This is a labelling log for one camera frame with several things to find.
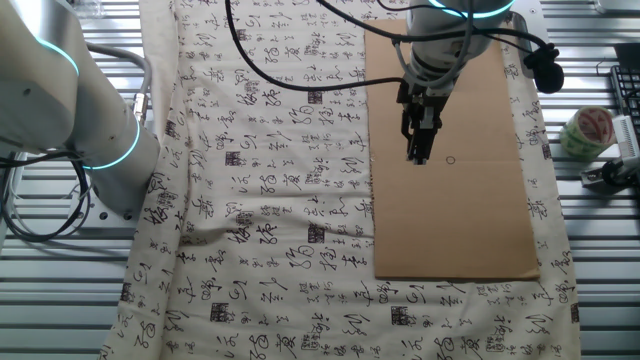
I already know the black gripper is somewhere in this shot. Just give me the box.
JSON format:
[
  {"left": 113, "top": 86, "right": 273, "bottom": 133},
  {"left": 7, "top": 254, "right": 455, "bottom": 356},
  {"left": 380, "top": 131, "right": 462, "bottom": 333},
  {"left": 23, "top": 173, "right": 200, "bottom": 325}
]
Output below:
[{"left": 397, "top": 77, "right": 454, "bottom": 166}]

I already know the brown cardboard sheet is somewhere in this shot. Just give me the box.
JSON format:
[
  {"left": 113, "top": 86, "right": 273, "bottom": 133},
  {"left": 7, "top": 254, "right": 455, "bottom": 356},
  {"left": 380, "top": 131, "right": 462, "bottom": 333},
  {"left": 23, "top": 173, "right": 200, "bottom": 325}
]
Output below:
[{"left": 363, "top": 18, "right": 542, "bottom": 281}]

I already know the cream calligraphy print cloth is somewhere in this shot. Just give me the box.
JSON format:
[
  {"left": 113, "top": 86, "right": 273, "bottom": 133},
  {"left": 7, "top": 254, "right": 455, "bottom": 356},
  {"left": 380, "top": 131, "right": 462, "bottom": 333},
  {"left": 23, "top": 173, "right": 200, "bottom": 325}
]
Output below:
[{"left": 97, "top": 0, "right": 582, "bottom": 360}]

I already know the clear tape roll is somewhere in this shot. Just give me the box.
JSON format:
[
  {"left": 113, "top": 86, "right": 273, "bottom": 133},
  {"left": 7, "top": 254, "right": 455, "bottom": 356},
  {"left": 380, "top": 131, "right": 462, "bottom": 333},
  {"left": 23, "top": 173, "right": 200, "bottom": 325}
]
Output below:
[{"left": 558, "top": 105, "right": 617, "bottom": 162}]

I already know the black keyboard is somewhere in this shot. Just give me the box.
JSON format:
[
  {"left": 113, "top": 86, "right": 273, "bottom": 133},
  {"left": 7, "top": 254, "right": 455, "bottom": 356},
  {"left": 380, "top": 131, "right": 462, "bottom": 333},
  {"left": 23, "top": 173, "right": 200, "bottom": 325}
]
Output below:
[{"left": 609, "top": 64, "right": 640, "bottom": 146}]

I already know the grey flat device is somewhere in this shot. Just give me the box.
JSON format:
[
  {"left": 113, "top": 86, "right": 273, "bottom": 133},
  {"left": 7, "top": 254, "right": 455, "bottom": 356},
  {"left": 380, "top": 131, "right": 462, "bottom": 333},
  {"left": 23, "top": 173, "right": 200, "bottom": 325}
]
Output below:
[{"left": 594, "top": 0, "right": 640, "bottom": 15}]

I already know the clear plastic item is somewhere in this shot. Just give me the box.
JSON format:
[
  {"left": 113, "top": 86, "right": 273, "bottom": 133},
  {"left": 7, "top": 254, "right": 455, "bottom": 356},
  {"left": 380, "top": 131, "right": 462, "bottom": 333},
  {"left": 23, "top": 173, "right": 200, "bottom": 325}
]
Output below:
[{"left": 64, "top": 0, "right": 107, "bottom": 19}]

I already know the long black cable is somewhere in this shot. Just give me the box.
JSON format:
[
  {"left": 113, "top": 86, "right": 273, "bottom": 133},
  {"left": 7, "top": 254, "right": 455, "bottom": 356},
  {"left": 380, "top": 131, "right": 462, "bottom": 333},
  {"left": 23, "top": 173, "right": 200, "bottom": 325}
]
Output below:
[{"left": 223, "top": 0, "right": 406, "bottom": 93}]

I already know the black camera cable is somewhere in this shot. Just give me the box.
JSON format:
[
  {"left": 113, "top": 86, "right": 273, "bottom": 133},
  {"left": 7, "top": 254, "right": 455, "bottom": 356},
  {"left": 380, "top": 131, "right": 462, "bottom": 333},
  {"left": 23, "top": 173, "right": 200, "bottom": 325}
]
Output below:
[{"left": 317, "top": 0, "right": 550, "bottom": 54}]

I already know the round black camera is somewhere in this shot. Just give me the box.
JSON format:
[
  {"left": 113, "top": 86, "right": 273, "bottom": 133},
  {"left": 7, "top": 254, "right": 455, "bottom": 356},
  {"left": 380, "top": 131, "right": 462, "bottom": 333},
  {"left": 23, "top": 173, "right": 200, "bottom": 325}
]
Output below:
[{"left": 523, "top": 43, "right": 566, "bottom": 95}]

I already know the silver camera bracket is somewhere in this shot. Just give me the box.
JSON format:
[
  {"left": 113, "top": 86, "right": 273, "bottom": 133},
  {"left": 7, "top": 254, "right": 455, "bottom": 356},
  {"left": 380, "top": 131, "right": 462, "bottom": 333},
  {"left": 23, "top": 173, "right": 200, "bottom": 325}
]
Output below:
[{"left": 503, "top": 9, "right": 537, "bottom": 76}]

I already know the grey finned exterior camera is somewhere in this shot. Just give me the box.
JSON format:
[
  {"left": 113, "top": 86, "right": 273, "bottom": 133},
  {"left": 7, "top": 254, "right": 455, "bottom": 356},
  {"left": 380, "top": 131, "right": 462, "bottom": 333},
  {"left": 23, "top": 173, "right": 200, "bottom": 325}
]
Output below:
[{"left": 612, "top": 114, "right": 640, "bottom": 161}]

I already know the grey base hose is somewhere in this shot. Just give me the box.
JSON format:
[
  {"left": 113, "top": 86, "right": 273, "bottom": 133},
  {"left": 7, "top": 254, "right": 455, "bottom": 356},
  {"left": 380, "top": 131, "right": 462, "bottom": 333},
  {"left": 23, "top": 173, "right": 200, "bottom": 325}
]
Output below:
[{"left": 82, "top": 42, "right": 154, "bottom": 126}]

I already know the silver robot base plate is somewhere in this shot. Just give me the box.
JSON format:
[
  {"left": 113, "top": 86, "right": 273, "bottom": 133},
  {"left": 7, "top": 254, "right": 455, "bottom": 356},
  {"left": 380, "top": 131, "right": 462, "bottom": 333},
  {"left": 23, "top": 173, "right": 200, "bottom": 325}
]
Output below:
[{"left": 13, "top": 164, "right": 144, "bottom": 232}]

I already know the black base cable loop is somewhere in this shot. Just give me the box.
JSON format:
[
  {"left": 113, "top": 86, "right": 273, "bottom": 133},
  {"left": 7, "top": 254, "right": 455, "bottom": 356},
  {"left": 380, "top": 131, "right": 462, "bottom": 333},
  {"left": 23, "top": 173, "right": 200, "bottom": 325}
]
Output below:
[{"left": 0, "top": 149, "right": 96, "bottom": 244}]

